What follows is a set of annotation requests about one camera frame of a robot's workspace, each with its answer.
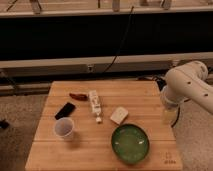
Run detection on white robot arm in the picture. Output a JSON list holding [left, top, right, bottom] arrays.
[[160, 61, 213, 125]]

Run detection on white tube with cap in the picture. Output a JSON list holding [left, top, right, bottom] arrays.
[[89, 90, 102, 123]]

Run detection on white square block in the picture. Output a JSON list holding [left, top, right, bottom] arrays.
[[110, 107, 128, 125]]

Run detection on black rectangular object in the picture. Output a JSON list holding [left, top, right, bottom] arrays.
[[55, 102, 75, 120]]

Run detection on green round bowl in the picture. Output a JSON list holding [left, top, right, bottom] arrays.
[[111, 124, 150, 165]]

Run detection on black object on floor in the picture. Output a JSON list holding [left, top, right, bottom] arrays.
[[0, 120, 9, 129]]

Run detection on blue and black cables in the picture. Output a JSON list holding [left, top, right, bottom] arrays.
[[138, 75, 168, 92]]

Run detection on black hanging cable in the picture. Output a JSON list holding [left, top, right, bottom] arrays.
[[101, 4, 135, 74]]

